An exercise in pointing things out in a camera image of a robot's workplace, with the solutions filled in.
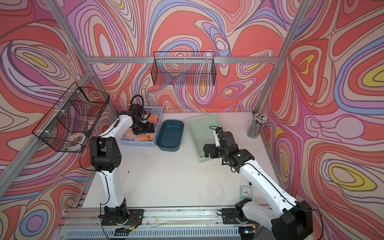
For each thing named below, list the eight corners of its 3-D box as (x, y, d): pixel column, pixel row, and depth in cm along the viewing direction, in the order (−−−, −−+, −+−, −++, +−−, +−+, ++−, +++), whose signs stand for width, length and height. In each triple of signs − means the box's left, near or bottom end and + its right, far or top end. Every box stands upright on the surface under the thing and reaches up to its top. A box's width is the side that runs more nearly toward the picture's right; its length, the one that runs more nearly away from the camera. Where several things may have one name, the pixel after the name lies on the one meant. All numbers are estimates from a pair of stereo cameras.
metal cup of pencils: (246, 136, 106) (254, 119, 93) (247, 128, 111) (255, 111, 97) (257, 139, 105) (266, 123, 91) (258, 131, 109) (267, 114, 96)
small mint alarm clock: (240, 198, 81) (241, 197, 79) (238, 186, 85) (239, 185, 83) (252, 198, 81) (254, 197, 79) (250, 186, 85) (251, 185, 83)
